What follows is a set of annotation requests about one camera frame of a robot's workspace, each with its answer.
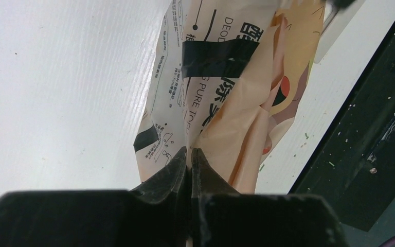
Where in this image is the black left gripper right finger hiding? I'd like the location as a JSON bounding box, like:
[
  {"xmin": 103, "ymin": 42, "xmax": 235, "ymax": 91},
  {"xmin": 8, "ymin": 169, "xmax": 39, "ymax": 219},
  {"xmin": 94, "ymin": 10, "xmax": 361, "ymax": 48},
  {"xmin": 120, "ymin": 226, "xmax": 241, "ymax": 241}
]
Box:
[{"xmin": 191, "ymin": 149, "xmax": 348, "ymax": 246}]

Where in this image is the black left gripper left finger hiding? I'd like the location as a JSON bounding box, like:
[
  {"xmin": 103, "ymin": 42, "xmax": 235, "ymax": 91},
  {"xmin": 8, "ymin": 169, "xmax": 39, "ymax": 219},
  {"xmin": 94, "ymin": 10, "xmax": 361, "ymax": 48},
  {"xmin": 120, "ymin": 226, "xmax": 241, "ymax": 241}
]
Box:
[{"xmin": 0, "ymin": 148, "xmax": 188, "ymax": 246}]

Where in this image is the beige cat litter bag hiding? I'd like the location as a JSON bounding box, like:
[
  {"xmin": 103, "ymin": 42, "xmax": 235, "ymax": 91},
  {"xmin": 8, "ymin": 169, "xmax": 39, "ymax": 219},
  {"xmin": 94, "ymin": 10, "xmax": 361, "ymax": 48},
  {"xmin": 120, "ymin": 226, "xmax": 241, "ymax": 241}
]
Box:
[{"xmin": 134, "ymin": 1, "xmax": 325, "ymax": 193}]

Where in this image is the white bag clip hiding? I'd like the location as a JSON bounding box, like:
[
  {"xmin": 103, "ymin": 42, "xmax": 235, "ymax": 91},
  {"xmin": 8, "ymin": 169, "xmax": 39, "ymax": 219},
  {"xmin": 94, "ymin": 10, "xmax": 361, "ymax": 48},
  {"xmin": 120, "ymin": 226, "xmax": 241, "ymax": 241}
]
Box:
[{"xmin": 314, "ymin": 0, "xmax": 365, "ymax": 64}]

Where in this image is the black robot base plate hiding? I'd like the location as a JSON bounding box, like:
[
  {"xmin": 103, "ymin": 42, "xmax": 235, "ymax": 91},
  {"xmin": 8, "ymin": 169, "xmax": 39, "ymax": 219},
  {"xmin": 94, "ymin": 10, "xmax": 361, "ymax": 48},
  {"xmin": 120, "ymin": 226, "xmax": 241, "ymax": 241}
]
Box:
[{"xmin": 291, "ymin": 22, "xmax": 395, "ymax": 232}]

